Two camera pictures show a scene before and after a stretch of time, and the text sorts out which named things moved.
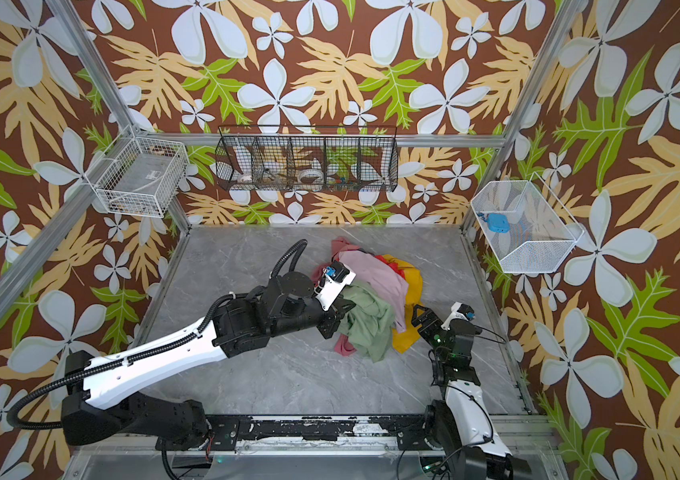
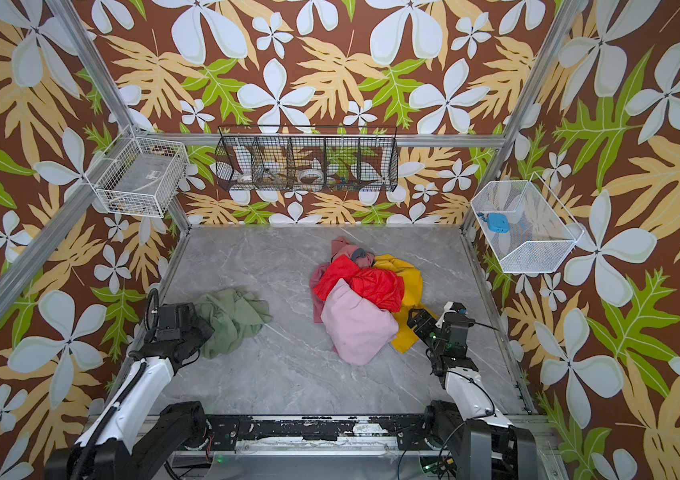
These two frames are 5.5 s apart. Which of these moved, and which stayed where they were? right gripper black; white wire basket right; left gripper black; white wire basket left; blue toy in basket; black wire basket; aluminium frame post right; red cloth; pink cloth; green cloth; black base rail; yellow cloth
Moved: red cloth; left gripper black; pink cloth; green cloth
Stayed: black wire basket; white wire basket left; right gripper black; yellow cloth; white wire basket right; aluminium frame post right; black base rail; blue toy in basket
